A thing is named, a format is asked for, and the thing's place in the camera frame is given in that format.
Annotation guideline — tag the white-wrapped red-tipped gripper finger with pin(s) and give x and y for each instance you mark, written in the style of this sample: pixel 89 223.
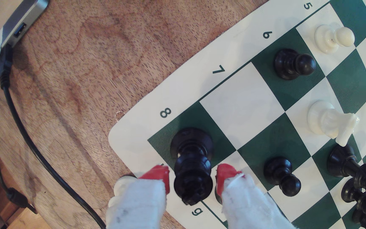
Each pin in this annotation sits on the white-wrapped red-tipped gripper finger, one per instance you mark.
pixel 138 206
pixel 246 206

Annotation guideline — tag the black chess king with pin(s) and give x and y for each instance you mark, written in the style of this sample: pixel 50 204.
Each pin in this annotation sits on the black chess king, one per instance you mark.
pixel 192 165

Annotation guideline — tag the white chess piece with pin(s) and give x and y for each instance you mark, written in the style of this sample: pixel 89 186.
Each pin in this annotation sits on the white chess piece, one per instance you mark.
pixel 122 187

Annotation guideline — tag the black chess pawn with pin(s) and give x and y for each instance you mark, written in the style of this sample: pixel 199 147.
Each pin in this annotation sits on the black chess pawn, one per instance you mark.
pixel 289 65
pixel 280 175

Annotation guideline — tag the green and white chess mat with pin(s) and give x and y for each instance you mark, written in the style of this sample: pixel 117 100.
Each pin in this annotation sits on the green and white chess mat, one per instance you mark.
pixel 243 105

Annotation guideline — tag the black chess queen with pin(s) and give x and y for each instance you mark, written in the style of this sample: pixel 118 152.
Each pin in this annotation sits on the black chess queen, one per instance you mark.
pixel 343 162

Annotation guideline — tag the white chess knight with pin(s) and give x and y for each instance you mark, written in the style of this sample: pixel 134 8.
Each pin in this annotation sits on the white chess knight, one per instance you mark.
pixel 326 121

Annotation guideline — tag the white chess pawn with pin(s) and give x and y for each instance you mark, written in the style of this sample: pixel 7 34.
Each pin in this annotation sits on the white chess pawn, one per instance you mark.
pixel 329 39

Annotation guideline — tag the grey USB hub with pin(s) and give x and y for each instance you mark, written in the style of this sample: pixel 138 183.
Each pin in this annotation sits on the grey USB hub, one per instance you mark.
pixel 24 22

